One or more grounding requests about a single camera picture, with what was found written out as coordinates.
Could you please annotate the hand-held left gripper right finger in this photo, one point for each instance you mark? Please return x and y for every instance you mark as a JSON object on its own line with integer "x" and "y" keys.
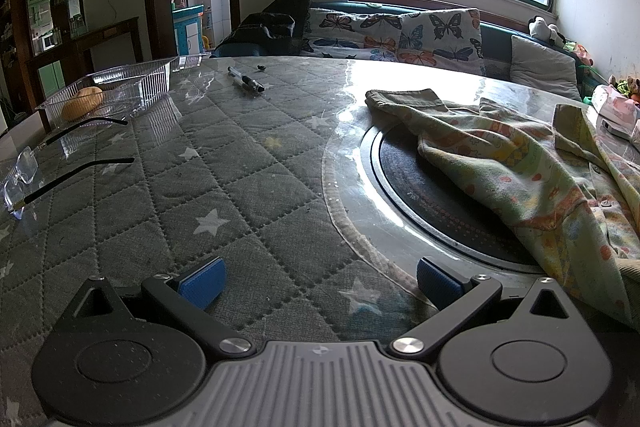
{"x": 437, "y": 283}

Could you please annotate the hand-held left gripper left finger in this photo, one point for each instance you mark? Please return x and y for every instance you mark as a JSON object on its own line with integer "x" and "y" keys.
{"x": 202, "y": 281}

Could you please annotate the patterned green shirt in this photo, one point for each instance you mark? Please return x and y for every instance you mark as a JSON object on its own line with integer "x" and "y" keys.
{"x": 500, "y": 157}

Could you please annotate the round black induction cooktop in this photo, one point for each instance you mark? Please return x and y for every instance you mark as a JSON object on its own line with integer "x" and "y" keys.
{"x": 425, "y": 187}

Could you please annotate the grey quilted star table cover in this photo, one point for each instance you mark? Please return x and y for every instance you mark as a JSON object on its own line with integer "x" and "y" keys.
{"x": 225, "y": 167}

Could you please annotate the black pen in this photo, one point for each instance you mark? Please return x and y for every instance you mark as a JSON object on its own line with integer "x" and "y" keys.
{"x": 246, "y": 82}

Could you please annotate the clear plastic tray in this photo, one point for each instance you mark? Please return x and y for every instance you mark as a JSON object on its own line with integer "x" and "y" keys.
{"x": 150, "y": 82}

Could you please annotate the clear rimless eyeglasses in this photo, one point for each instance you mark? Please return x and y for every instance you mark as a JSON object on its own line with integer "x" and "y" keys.
{"x": 22, "y": 167}

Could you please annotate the flat grey device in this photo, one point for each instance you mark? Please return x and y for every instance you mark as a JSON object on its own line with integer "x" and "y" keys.
{"x": 617, "y": 128}

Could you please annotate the grey cushion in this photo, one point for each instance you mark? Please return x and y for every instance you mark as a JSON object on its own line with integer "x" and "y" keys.
{"x": 542, "y": 64}

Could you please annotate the butterfly print pillow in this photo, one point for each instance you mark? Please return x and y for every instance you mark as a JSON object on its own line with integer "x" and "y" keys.
{"x": 350, "y": 51}
{"x": 350, "y": 24}
{"x": 440, "y": 37}

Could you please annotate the blue white toy box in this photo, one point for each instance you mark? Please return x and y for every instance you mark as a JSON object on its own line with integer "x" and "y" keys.
{"x": 187, "y": 29}

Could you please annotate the pink tissue pack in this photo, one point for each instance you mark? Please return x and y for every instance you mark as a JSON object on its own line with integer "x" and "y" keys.
{"x": 617, "y": 104}

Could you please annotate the dark wooden cabinet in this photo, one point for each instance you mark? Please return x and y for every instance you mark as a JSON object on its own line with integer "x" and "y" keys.
{"x": 105, "y": 42}

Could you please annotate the black bag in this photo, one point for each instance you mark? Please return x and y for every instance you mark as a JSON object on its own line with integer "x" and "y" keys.
{"x": 270, "y": 27}

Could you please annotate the pink green plush toy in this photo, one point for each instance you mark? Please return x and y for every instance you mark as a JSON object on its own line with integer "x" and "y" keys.
{"x": 580, "y": 53}

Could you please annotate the small brown plush toys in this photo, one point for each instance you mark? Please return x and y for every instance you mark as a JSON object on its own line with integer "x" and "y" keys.
{"x": 627, "y": 86}

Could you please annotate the panda plush toy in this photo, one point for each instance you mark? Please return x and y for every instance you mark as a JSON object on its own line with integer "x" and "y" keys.
{"x": 542, "y": 29}

